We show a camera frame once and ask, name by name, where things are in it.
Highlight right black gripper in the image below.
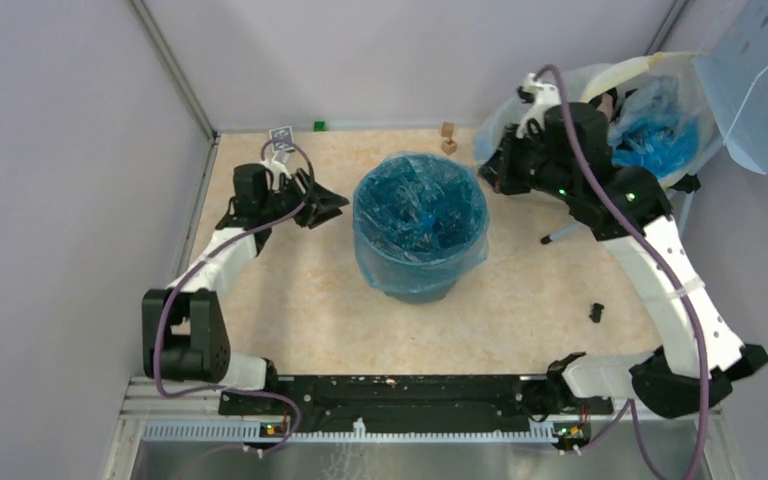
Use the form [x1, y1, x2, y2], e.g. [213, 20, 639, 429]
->
[477, 123, 574, 202]

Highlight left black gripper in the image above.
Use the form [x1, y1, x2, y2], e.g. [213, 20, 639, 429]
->
[260, 167, 348, 229]

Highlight blue plastic trash bag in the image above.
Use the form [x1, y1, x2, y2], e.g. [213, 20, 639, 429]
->
[352, 152, 490, 296]

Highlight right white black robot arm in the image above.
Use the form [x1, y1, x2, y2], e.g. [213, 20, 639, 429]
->
[479, 102, 768, 418]

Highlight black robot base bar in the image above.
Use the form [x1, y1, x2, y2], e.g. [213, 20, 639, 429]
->
[218, 375, 614, 434]

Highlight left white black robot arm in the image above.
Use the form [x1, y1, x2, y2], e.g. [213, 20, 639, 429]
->
[141, 161, 350, 414]

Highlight teal plastic trash bin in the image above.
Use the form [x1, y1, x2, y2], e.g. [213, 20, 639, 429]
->
[383, 268, 460, 304]

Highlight blue bags inside large bag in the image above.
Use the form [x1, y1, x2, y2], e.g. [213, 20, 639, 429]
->
[608, 76, 700, 180]

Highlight lower small wooden block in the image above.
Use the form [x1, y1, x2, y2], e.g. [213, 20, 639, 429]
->
[441, 138, 458, 155]

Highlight small wooden block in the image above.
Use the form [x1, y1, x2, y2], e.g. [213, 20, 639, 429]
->
[441, 138, 458, 155]
[441, 122, 454, 138]

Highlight upper small wooden block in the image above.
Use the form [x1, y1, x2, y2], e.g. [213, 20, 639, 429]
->
[441, 122, 454, 138]

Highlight playing card deck box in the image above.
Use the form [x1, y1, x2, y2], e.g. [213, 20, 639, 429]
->
[268, 125, 295, 152]

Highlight large translucent stuffed bag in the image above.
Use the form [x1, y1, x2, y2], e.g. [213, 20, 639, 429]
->
[472, 53, 715, 200]

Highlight small black clip part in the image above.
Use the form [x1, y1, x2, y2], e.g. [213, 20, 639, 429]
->
[588, 303, 604, 324]

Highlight perforated white metal panel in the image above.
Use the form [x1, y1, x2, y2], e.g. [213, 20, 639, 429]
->
[693, 1, 768, 175]

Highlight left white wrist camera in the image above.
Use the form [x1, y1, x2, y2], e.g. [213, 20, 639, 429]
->
[265, 150, 292, 180]

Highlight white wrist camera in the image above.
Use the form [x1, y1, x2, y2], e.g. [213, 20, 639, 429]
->
[265, 150, 292, 180]
[516, 73, 560, 139]

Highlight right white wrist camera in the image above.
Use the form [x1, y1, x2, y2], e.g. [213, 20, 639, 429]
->
[516, 73, 560, 139]

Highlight aluminium frame post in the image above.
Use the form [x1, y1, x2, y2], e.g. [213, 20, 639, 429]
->
[128, 0, 218, 140]

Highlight white slotted cable duct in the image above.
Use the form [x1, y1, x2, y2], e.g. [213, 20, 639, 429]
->
[142, 420, 557, 444]

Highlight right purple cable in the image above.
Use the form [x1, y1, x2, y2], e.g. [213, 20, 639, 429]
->
[534, 63, 711, 480]

